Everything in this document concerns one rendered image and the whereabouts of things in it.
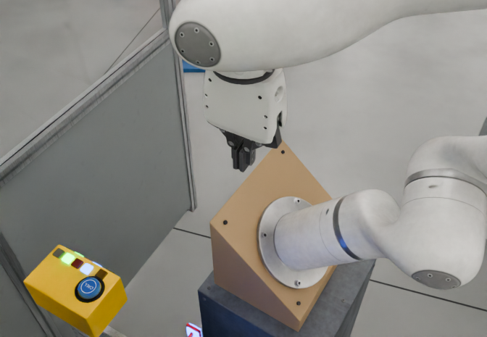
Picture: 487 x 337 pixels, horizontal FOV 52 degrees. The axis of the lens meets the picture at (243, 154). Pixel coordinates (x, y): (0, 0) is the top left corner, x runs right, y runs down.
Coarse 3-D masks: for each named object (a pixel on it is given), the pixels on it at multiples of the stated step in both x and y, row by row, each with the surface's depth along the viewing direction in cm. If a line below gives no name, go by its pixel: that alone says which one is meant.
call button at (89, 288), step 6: (84, 282) 95; (90, 282) 95; (96, 282) 95; (78, 288) 94; (84, 288) 94; (90, 288) 94; (96, 288) 94; (84, 294) 93; (90, 294) 93; (96, 294) 94
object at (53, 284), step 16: (48, 256) 100; (80, 256) 100; (32, 272) 97; (48, 272) 97; (64, 272) 97; (80, 272) 97; (32, 288) 96; (48, 288) 95; (64, 288) 95; (112, 288) 96; (48, 304) 98; (64, 304) 93; (80, 304) 93; (96, 304) 93; (112, 304) 98; (64, 320) 99; (80, 320) 93; (96, 320) 94; (96, 336) 97
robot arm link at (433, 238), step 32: (384, 192) 88; (416, 192) 74; (448, 192) 71; (480, 192) 72; (352, 224) 84; (384, 224) 78; (416, 224) 71; (448, 224) 69; (480, 224) 70; (352, 256) 87; (384, 256) 80; (416, 256) 69; (448, 256) 67; (480, 256) 69; (448, 288) 71
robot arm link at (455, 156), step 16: (432, 144) 76; (448, 144) 72; (464, 144) 69; (480, 144) 66; (416, 160) 78; (432, 160) 75; (448, 160) 73; (464, 160) 70; (480, 160) 65; (416, 176) 76; (432, 176) 74; (448, 176) 73; (464, 176) 72; (480, 176) 71
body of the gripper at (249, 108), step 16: (208, 80) 60; (224, 80) 57; (240, 80) 56; (256, 80) 56; (272, 80) 57; (208, 96) 62; (224, 96) 60; (240, 96) 59; (256, 96) 58; (272, 96) 58; (208, 112) 64; (224, 112) 62; (240, 112) 61; (256, 112) 60; (272, 112) 59; (224, 128) 65; (240, 128) 63; (256, 128) 62; (272, 128) 61
